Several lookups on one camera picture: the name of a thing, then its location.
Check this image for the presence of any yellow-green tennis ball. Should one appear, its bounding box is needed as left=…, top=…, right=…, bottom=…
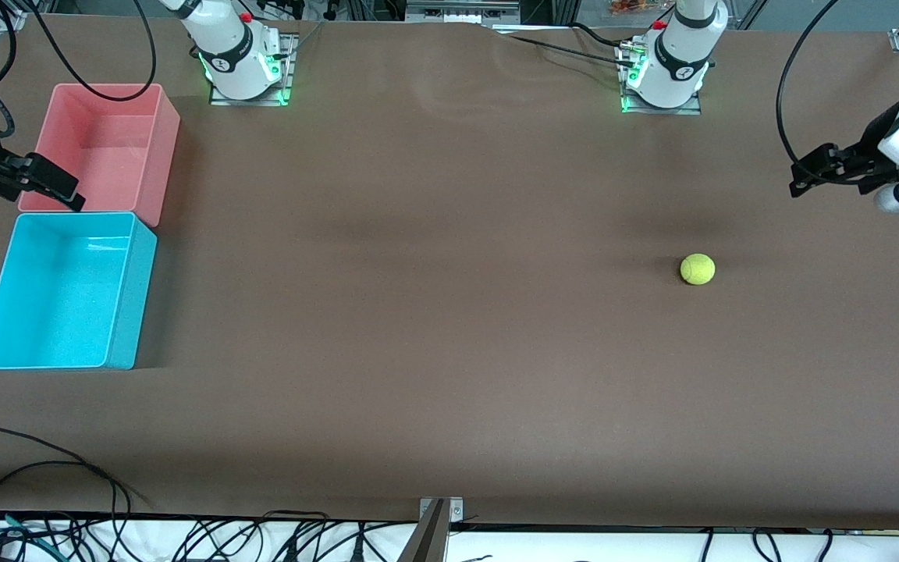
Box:
left=680, top=253, right=716, bottom=286

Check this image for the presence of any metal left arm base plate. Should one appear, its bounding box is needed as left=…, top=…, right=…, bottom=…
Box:
left=619, top=43, right=702, bottom=116

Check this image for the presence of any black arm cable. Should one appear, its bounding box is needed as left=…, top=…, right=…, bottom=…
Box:
left=28, top=0, right=158, bottom=101
left=776, top=0, right=844, bottom=169

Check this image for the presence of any grey power strip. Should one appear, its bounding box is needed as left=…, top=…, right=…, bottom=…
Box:
left=405, top=0, right=521, bottom=23

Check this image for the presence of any blue plastic bin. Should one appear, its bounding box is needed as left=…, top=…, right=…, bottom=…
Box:
left=0, top=212, right=158, bottom=371

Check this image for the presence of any black base power cable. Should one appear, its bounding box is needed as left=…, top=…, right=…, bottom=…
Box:
left=496, top=23, right=638, bottom=67

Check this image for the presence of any pink plastic bin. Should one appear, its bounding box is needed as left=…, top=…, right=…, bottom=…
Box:
left=17, top=84, right=182, bottom=228

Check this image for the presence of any dark grey beam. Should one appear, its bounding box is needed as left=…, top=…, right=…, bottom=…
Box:
left=396, top=500, right=450, bottom=562

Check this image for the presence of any thin black looped cable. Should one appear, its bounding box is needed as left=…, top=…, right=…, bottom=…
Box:
left=0, top=461, right=132, bottom=520

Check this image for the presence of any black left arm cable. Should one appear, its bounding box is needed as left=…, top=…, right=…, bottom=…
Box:
left=776, top=0, right=844, bottom=169

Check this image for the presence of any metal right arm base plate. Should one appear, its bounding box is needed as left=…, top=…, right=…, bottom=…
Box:
left=209, top=33, right=298, bottom=107

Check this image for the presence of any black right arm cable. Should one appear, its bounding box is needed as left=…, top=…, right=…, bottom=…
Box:
left=28, top=0, right=158, bottom=101

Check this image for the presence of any small metal bracket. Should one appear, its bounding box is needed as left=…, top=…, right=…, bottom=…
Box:
left=418, top=497, right=464, bottom=539

